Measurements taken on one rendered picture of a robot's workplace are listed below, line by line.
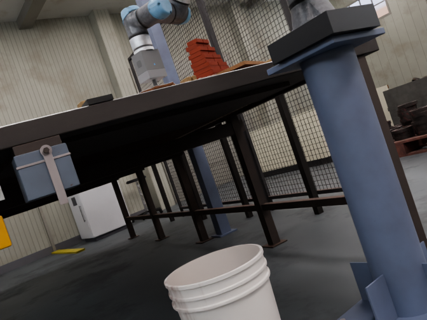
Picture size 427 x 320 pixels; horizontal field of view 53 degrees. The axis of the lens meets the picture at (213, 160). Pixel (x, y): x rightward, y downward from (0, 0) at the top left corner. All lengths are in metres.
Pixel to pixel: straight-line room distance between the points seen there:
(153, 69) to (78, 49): 6.68
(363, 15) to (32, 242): 6.50
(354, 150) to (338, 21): 0.37
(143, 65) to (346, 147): 0.75
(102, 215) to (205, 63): 4.59
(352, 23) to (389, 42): 10.56
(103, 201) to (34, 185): 5.57
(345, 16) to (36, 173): 0.93
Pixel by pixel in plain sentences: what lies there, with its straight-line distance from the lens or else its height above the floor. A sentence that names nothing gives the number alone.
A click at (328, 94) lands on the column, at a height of 0.73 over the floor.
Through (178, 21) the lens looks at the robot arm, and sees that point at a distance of 1.68.
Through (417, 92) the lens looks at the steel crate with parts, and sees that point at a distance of 6.44.
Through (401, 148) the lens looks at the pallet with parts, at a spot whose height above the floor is 0.09.
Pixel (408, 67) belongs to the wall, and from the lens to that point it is 11.71.
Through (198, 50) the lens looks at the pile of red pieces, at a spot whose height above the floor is 1.24.
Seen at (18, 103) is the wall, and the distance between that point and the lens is 7.61.
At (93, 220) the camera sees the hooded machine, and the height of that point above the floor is 0.30.
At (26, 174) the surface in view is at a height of 0.78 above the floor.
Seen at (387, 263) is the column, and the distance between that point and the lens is 1.44.
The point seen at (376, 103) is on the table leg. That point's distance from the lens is 1.91.
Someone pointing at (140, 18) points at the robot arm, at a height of 1.20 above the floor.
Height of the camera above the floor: 0.67
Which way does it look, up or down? 1 degrees down
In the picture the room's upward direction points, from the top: 19 degrees counter-clockwise
